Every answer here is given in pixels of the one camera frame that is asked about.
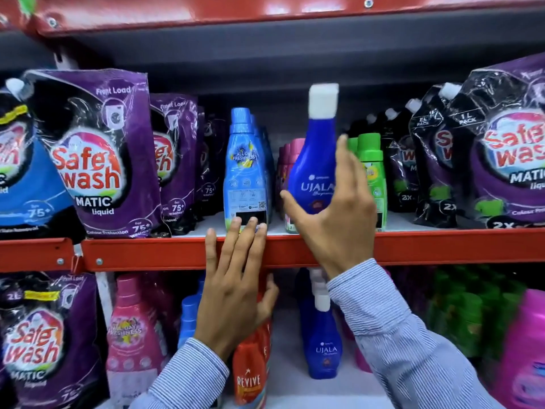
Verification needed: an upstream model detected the person's right hand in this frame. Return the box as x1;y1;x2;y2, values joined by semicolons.
280;134;378;280

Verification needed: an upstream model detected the person's left hand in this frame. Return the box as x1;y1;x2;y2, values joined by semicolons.
194;217;280;362

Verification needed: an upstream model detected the dark blue bottle white cap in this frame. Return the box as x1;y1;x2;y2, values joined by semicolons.
287;83;352;216
298;268;344;380

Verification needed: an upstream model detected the person's left forearm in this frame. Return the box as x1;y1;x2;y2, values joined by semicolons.
128;336;231;409

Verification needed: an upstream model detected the person's right forearm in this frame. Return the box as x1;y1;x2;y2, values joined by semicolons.
326;258;505;409

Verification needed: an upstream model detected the pink conditioner bottle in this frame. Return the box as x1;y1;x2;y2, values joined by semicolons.
106;273;169;409
492;289;545;409
276;138;306;211

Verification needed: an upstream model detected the light blue conditioner bottle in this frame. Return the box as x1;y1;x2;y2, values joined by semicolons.
250;115;275;213
177;272;207;350
223;107;269;233

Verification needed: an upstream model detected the orange red bottle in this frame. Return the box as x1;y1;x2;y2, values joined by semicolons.
232;294;273;409

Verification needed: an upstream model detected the white shelf upright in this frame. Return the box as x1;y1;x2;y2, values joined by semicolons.
95;272;116;333

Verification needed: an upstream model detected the red shelf beam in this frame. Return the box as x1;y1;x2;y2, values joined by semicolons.
0;237;76;274
81;228;545;273
0;0;545;37

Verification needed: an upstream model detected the large purple detergent pouch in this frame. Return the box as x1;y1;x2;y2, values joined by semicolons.
448;53;545;230
20;69;164;240
0;272;105;409

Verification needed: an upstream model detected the blue detergent pouch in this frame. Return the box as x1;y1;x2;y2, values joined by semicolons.
0;77;86;241

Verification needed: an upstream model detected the group of green bottles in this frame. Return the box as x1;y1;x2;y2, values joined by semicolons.
426;266;529;362

